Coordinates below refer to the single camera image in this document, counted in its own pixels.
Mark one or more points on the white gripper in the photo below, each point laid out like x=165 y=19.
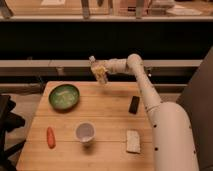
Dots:
x=110 y=66

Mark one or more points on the orange carrot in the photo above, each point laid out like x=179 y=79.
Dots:
x=50 y=138

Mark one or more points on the beige sponge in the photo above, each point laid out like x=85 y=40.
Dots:
x=133 y=142

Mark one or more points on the grey metal rail shelf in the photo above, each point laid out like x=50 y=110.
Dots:
x=86 y=63

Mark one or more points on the clear plastic bottle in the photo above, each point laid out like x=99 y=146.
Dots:
x=102 y=79

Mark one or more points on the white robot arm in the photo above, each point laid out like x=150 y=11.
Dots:
x=173 y=142

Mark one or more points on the black chair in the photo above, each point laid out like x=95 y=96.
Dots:
x=8 y=122

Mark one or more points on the black rectangular block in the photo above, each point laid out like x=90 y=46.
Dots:
x=133 y=108

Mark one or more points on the white plastic cup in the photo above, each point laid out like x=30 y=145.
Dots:
x=85 y=133

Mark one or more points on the green bowl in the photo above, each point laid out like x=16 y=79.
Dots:
x=64 y=97

